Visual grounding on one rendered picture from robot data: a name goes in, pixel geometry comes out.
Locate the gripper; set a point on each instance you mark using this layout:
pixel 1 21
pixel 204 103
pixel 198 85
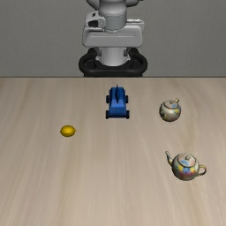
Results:
pixel 111 36

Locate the blue toy car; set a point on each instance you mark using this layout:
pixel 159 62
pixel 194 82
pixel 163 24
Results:
pixel 117 106

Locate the yellow lemon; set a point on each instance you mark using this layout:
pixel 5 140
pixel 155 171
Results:
pixel 68 131

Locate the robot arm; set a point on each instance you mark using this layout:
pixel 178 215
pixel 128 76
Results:
pixel 113 11

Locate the floral white teapot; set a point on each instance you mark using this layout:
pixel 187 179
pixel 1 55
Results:
pixel 185 167
pixel 170 111

